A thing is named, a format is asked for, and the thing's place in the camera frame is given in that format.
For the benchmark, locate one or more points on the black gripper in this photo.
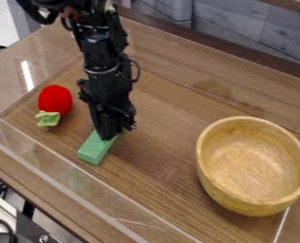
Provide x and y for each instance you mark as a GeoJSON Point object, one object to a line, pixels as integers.
{"type": "Point", "coordinates": [104, 91]}

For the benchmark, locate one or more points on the green rectangular block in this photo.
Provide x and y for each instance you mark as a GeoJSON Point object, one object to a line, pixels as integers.
{"type": "Point", "coordinates": [95, 148]}

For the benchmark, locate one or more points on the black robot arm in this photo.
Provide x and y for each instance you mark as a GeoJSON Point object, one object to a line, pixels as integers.
{"type": "Point", "coordinates": [100, 37]}

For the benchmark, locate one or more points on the brown wooden bowl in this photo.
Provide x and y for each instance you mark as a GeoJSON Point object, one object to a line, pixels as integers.
{"type": "Point", "coordinates": [247, 165]}

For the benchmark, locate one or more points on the red plush strawberry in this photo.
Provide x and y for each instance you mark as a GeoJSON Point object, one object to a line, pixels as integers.
{"type": "Point", "coordinates": [53, 105]}

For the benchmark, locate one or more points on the black equipment under table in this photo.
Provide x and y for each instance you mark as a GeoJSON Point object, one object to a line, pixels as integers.
{"type": "Point", "coordinates": [20, 230]}

